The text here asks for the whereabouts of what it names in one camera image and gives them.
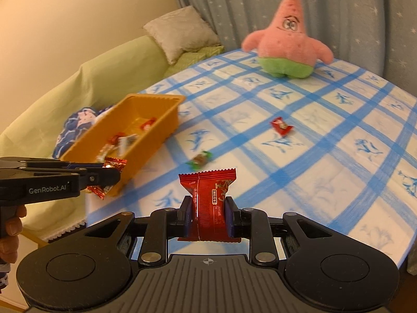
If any grey star-print curtain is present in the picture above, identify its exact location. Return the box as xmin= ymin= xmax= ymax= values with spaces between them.
xmin=168 ymin=0 xmax=417 ymax=98

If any blue printed blanket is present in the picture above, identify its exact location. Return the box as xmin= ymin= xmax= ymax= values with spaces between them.
xmin=54 ymin=106 xmax=114 ymax=160

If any red candy with white print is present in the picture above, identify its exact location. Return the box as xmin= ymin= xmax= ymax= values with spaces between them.
xmin=270 ymin=117 xmax=294 ymax=137

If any red patterned candy packet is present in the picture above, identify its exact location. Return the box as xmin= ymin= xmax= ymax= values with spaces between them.
xmin=86 ymin=157 xmax=128 ymax=200

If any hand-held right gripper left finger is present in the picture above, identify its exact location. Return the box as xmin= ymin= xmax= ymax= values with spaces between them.
xmin=84 ymin=196 xmax=193 ymax=267

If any green wrapped candy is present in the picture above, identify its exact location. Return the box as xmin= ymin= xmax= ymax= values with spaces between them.
xmin=186 ymin=151 xmax=213 ymax=170

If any green zigzag cushion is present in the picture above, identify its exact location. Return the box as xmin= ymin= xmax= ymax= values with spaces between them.
xmin=163 ymin=45 xmax=225 ymax=78

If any green covered sofa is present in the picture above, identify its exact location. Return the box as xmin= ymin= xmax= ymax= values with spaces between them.
xmin=0 ymin=36 xmax=170 ymax=235

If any person's left hand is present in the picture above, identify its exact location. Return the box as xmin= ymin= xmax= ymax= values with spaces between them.
xmin=0 ymin=207 xmax=27 ymax=264

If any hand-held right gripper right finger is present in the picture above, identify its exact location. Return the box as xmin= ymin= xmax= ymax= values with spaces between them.
xmin=225 ymin=196 xmax=336 ymax=267

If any blue checked tablecloth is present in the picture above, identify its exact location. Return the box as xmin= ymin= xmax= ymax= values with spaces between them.
xmin=86 ymin=49 xmax=417 ymax=261

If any grey cushion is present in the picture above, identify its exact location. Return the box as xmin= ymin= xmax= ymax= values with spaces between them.
xmin=143 ymin=5 xmax=221 ymax=65

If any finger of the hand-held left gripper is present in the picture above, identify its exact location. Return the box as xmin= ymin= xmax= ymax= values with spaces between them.
xmin=76 ymin=168 xmax=121 ymax=192
xmin=20 ymin=158 xmax=109 ymax=171

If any orange plastic tray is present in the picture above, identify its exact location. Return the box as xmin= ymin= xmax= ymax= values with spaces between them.
xmin=60 ymin=93 xmax=186 ymax=198

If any pink starfish plush toy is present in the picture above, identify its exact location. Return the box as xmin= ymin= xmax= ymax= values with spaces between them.
xmin=241 ymin=0 xmax=334 ymax=79

